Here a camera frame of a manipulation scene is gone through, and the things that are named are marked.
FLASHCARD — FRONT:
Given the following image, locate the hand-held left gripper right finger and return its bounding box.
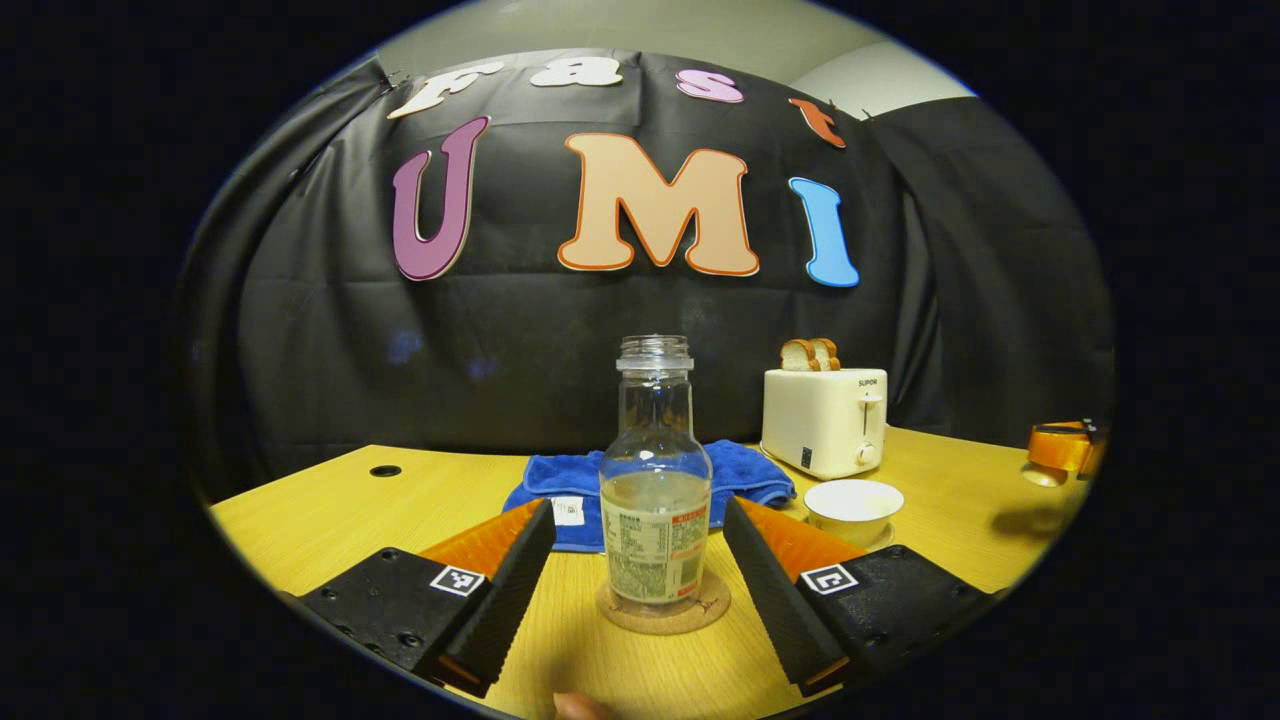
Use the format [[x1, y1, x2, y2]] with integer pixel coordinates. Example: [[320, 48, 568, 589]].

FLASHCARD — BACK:
[[722, 495, 1001, 698]]

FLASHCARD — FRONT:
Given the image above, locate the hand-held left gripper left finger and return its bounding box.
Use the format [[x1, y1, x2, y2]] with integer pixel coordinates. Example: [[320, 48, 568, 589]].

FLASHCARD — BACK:
[[298, 498, 558, 699]]

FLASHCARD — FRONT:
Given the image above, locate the round cork coaster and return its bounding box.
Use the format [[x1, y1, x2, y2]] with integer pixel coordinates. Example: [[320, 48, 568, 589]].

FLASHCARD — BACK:
[[596, 570, 732, 636]]

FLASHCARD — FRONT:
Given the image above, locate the cream ceramic teacup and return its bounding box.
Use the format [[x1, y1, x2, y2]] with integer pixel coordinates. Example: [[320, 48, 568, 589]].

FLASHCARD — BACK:
[[803, 479, 906, 549]]

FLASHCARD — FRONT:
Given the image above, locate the clear glass water bottle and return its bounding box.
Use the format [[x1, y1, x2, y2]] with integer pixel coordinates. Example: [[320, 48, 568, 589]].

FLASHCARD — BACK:
[[599, 335, 714, 606]]

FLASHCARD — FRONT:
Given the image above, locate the blue towel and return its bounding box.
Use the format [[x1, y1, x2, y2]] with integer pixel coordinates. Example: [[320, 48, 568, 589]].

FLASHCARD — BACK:
[[502, 440, 798, 554]]

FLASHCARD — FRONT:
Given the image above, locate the white toaster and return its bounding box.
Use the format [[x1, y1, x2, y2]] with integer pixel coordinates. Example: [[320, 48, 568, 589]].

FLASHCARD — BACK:
[[760, 367, 889, 481]]

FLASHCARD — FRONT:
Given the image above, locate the black backdrop cloth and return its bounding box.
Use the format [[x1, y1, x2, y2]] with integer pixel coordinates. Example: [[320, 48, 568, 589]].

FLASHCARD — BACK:
[[178, 48, 1116, 501]]

